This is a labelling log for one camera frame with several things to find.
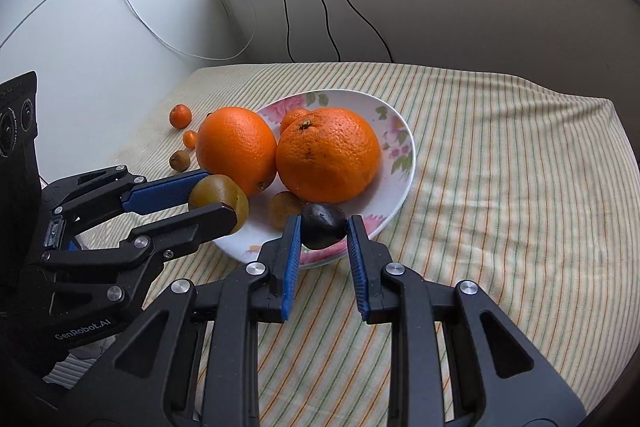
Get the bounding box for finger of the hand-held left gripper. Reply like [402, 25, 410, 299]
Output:
[40, 203, 239, 304]
[51, 166, 212, 221]

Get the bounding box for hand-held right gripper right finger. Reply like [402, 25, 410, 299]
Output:
[346, 214, 586, 427]

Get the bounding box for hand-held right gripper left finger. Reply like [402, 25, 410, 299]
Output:
[70, 214, 303, 427]

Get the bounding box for small dark plum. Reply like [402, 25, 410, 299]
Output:
[301, 202, 348, 251]

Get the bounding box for large orange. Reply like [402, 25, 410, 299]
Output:
[195, 106, 278, 196]
[276, 107, 382, 204]

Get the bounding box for floral white plate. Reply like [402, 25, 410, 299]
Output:
[210, 90, 417, 269]

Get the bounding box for small tangerine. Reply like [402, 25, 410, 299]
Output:
[279, 108, 311, 135]
[169, 104, 193, 129]

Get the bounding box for striped tablecloth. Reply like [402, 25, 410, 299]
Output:
[42, 63, 640, 414]

